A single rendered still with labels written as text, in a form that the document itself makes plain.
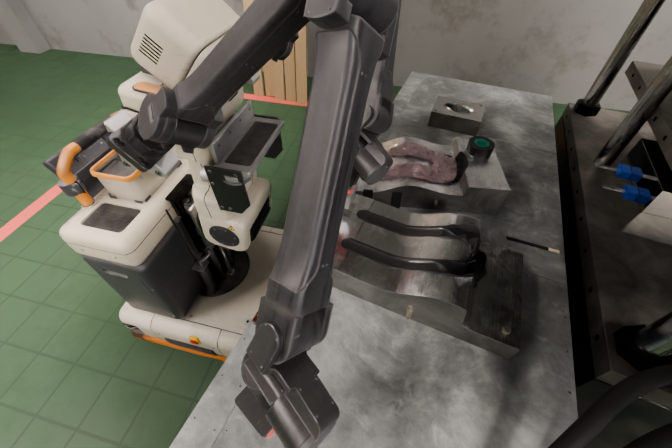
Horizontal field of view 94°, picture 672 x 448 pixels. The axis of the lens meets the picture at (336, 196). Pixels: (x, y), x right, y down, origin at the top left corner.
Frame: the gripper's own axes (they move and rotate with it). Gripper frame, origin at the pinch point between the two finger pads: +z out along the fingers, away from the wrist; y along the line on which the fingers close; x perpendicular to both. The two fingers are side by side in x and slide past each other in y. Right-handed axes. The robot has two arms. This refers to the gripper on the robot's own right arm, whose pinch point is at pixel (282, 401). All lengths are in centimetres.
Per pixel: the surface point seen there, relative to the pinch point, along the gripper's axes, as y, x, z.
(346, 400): 9.4, -6.6, 13.5
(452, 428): 19.3, -25.0, 13.2
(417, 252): 43.0, -0.9, 3.5
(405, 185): 62, 15, 4
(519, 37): 327, 56, 38
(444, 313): 34.2, -13.1, 4.8
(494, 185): 78, -6, 2
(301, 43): 195, 198, 43
